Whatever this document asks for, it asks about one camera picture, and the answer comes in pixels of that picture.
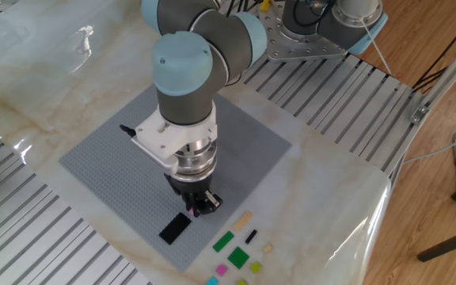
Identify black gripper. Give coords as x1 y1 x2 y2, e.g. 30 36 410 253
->
163 173 224 218

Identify large black Lego plate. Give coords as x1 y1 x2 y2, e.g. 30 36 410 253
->
158 212 192 245

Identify long green Lego brick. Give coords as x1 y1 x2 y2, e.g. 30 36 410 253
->
212 230 236 253

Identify long tan Lego brick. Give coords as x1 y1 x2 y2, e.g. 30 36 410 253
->
232 211 254 232

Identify square green Lego plate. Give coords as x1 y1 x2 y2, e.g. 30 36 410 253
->
227 246 250 270

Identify grey Lego baseplate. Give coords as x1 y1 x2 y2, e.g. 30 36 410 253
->
59 85 292 273

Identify marble pattern table cover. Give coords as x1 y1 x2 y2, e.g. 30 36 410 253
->
0 0 391 285

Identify white zip tie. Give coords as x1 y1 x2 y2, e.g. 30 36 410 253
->
360 19 392 75

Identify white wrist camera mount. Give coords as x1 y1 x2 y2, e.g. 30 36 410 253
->
131 106 218 175

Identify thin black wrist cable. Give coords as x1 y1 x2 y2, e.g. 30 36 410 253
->
119 124 137 139

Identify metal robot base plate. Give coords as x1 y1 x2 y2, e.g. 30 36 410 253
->
257 0 350 63

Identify grey floor cable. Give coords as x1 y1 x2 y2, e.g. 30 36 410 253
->
401 135 456 165

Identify black floor cables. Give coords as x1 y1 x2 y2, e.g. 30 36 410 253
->
412 7 456 94

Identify aluminium frame profile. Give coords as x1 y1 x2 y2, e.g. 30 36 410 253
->
408 25 456 127

